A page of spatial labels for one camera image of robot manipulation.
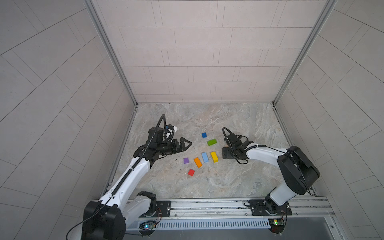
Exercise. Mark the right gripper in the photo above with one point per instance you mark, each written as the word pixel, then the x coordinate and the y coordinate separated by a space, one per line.
pixel 226 149

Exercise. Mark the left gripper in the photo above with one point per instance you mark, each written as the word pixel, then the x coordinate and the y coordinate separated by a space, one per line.
pixel 179 145

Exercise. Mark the orange wood block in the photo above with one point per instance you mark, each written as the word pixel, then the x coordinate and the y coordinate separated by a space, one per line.
pixel 198 162

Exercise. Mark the light blue wood block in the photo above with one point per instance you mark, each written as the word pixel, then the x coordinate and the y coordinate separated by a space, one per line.
pixel 205 157

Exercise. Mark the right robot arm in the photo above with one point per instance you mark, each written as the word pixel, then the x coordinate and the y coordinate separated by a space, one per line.
pixel 298 171

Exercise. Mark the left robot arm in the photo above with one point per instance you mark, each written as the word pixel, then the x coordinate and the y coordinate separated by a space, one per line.
pixel 109 217

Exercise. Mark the green wood block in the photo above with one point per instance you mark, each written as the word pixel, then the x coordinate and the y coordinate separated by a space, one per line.
pixel 211 142

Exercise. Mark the yellow wood block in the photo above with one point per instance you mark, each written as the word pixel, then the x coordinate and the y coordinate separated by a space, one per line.
pixel 214 157

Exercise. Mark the red wood cube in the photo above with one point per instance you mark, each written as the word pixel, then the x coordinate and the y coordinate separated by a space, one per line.
pixel 191 172

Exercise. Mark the vent grille strip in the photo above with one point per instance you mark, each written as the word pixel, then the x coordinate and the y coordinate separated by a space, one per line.
pixel 213 224

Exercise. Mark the left controller board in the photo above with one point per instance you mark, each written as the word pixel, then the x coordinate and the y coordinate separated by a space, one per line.
pixel 148 226

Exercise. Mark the controller board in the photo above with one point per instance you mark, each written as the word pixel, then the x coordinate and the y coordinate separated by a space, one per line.
pixel 148 226
pixel 277 226

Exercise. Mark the right controller board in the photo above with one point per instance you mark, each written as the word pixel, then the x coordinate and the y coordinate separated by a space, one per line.
pixel 277 226

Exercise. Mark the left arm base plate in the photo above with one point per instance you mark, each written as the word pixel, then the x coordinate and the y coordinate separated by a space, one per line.
pixel 162 207

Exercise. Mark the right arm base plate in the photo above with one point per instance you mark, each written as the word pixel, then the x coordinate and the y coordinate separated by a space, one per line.
pixel 259 208

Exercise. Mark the aluminium mounting rail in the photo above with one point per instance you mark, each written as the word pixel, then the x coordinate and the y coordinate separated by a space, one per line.
pixel 234 208

